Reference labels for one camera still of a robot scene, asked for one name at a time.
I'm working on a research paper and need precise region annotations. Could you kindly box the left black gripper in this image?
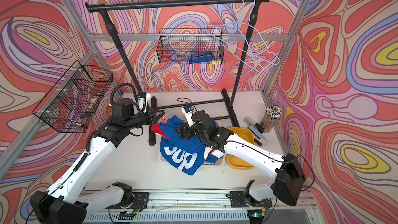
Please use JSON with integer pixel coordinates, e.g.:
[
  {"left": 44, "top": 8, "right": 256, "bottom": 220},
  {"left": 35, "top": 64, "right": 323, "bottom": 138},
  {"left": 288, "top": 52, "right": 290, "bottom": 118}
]
[{"left": 123, "top": 108, "right": 165, "bottom": 132}]

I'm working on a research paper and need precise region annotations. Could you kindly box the blue red white jacket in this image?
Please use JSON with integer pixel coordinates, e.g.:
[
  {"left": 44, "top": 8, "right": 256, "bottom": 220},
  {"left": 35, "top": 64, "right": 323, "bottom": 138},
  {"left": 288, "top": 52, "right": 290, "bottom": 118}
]
[{"left": 151, "top": 116, "right": 224, "bottom": 176}]

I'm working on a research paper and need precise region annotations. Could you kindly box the light blue hanger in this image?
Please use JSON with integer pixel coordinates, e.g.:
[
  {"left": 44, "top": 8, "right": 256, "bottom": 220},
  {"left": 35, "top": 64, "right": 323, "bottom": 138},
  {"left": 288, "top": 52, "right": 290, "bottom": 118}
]
[{"left": 203, "top": 0, "right": 268, "bottom": 74}]

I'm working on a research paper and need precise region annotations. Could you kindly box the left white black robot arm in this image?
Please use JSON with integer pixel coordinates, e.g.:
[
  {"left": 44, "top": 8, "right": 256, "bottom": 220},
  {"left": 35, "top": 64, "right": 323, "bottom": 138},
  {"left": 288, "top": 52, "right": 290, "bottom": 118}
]
[{"left": 30, "top": 83, "right": 164, "bottom": 224}]

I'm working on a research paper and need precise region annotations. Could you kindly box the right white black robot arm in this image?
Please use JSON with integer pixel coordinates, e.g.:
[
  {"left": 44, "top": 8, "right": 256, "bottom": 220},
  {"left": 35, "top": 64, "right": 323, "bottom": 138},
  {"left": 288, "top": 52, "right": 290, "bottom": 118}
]
[{"left": 176, "top": 107, "right": 306, "bottom": 206}]

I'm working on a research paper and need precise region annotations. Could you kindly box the white perforated plastic basket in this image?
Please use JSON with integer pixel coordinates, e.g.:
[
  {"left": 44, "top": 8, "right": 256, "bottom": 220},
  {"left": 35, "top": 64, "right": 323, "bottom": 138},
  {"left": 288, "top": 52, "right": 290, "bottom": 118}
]
[{"left": 158, "top": 153, "right": 226, "bottom": 168}]

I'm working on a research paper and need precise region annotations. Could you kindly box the yellow plastic tray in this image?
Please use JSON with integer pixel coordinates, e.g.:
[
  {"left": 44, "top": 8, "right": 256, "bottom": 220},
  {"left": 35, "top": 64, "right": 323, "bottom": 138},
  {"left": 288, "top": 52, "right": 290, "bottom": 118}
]
[{"left": 226, "top": 127, "right": 255, "bottom": 170}]

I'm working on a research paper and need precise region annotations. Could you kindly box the grey stapler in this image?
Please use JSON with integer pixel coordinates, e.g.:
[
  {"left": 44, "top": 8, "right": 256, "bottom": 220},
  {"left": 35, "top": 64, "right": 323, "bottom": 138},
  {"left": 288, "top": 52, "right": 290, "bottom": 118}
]
[{"left": 244, "top": 117, "right": 267, "bottom": 147}]

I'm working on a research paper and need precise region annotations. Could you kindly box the blue brush in basket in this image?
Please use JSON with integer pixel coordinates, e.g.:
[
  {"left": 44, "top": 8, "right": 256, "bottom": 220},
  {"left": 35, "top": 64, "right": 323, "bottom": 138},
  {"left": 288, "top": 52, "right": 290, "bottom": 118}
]
[{"left": 188, "top": 53, "right": 215, "bottom": 64}]

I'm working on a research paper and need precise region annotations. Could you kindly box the cup of coloured pencils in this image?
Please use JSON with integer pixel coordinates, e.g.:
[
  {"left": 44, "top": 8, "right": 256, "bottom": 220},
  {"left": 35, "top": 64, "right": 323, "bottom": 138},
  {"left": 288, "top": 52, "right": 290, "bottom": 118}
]
[{"left": 264, "top": 105, "right": 282, "bottom": 133}]

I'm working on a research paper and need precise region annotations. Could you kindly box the black clothes rack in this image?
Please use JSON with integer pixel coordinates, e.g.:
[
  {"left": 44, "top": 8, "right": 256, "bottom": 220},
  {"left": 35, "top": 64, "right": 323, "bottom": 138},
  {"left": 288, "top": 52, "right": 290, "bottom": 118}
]
[{"left": 85, "top": 0, "right": 270, "bottom": 128}]

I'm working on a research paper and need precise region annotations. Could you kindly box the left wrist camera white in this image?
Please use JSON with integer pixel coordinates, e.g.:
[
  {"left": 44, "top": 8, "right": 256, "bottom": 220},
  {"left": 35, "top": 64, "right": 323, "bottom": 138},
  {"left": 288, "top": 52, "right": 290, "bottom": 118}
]
[{"left": 137, "top": 91, "right": 151, "bottom": 113}]

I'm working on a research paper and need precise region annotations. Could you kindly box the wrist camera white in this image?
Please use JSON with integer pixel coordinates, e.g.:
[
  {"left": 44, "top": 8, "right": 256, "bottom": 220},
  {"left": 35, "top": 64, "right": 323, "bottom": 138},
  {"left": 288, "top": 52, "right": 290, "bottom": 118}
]
[
  {"left": 181, "top": 105, "right": 194, "bottom": 127},
  {"left": 137, "top": 91, "right": 151, "bottom": 113}
]

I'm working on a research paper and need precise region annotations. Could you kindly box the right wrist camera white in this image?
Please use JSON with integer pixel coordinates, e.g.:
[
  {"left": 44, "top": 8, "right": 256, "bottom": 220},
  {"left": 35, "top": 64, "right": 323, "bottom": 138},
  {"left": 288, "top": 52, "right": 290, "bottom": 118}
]
[{"left": 181, "top": 105, "right": 194, "bottom": 127}]

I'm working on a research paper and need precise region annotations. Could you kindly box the black wire basket back wall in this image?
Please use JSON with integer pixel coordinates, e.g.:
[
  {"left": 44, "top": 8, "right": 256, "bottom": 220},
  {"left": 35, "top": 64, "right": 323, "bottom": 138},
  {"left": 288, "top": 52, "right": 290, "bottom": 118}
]
[{"left": 157, "top": 28, "right": 224, "bottom": 65}]

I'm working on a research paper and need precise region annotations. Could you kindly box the black wire basket wall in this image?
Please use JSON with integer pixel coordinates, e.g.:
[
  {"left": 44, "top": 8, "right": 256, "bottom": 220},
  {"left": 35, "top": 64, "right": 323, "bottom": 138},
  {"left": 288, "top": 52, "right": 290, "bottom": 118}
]
[
  {"left": 157, "top": 28, "right": 224, "bottom": 65},
  {"left": 32, "top": 61, "right": 114, "bottom": 133}
]

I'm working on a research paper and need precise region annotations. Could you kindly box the black wire basket left wall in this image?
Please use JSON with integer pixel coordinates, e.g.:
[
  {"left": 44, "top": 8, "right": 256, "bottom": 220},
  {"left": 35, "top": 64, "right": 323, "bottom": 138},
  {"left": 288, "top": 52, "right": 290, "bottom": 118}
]
[{"left": 32, "top": 61, "right": 114, "bottom": 133}]

